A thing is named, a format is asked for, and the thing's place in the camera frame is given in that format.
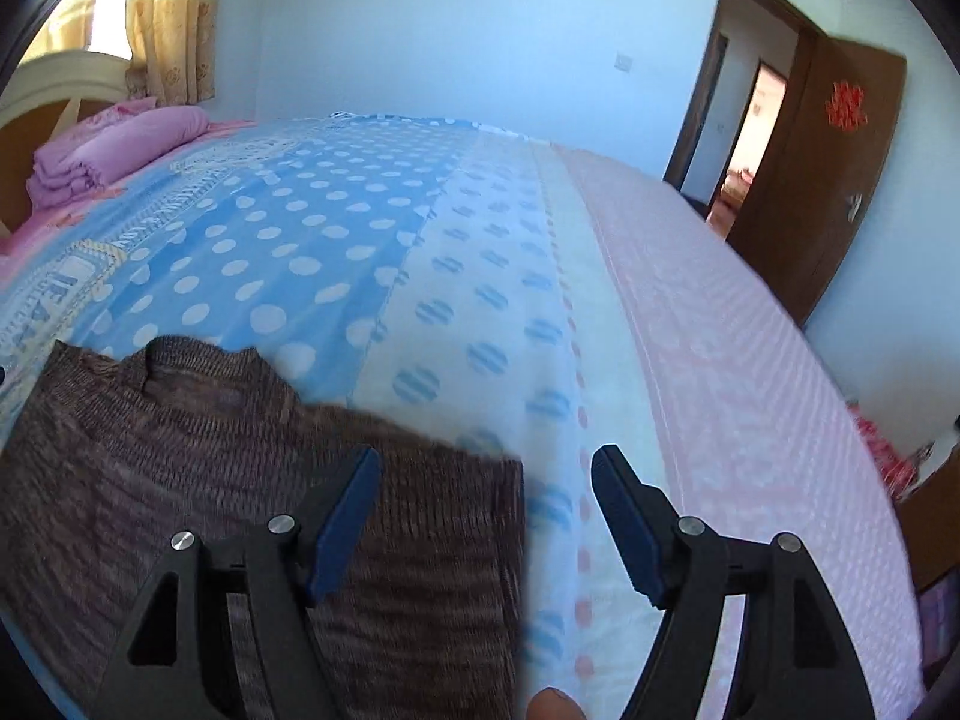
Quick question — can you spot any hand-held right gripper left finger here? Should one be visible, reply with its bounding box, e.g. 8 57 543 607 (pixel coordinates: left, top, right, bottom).
105 444 383 720

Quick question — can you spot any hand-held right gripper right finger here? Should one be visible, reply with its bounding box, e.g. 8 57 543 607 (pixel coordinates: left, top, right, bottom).
591 445 878 720

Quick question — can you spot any brown knit sweater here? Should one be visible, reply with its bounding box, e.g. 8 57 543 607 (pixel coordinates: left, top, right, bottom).
0 336 526 720

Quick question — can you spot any person's right hand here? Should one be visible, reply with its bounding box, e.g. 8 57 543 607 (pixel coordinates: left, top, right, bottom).
527 686 586 720

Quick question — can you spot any red patterned cloth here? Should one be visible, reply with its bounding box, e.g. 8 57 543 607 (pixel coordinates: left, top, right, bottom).
847 401 938 500

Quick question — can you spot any brown wooden cabinet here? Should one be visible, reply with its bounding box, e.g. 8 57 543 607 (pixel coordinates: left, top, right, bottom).
896 442 960 593

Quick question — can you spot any polka dot bed sheet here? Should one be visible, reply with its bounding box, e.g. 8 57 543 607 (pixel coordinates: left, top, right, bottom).
0 111 927 720

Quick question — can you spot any brown wooden door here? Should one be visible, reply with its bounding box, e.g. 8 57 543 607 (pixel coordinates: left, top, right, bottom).
726 35 908 327

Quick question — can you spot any folded pink blanket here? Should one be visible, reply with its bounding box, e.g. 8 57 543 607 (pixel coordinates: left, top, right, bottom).
26 105 211 207

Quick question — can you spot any red paper door decoration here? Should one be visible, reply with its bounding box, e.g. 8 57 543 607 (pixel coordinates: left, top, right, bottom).
825 84 867 128

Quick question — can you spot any cream and wood headboard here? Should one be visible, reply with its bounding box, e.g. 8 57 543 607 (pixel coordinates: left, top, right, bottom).
0 51 136 237

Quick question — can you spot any brown wooden door frame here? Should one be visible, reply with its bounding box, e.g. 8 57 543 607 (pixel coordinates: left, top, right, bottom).
664 0 826 222

